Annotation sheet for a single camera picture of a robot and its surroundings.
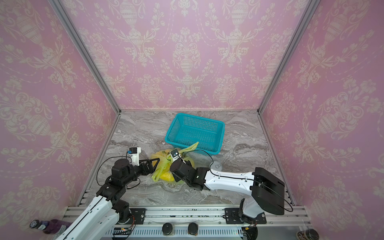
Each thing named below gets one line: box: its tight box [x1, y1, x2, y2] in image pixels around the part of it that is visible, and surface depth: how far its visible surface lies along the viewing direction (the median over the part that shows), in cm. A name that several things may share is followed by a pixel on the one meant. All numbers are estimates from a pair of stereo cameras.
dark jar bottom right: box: [296, 228, 320, 240], surface depth 63 cm
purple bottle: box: [29, 219, 73, 237], surface depth 61 cm
